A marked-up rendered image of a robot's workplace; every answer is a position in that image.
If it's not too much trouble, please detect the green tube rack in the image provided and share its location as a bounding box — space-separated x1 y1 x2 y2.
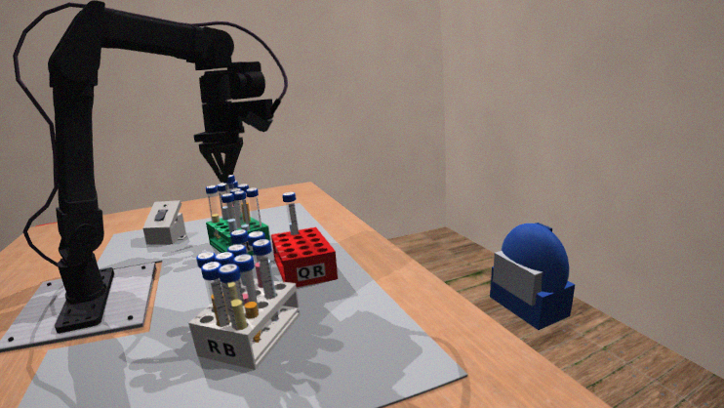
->
206 218 270 256

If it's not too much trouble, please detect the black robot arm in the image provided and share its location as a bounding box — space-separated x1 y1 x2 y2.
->
48 0 273 333

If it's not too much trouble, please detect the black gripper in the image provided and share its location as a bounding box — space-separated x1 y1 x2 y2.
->
194 101 245 183

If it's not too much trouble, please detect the grey bench mat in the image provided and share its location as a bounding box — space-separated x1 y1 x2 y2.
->
18 203 468 408

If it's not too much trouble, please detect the white test tube rack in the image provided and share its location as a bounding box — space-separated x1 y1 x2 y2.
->
188 278 301 370

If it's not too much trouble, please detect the red tube rack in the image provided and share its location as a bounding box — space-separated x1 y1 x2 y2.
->
271 227 338 288

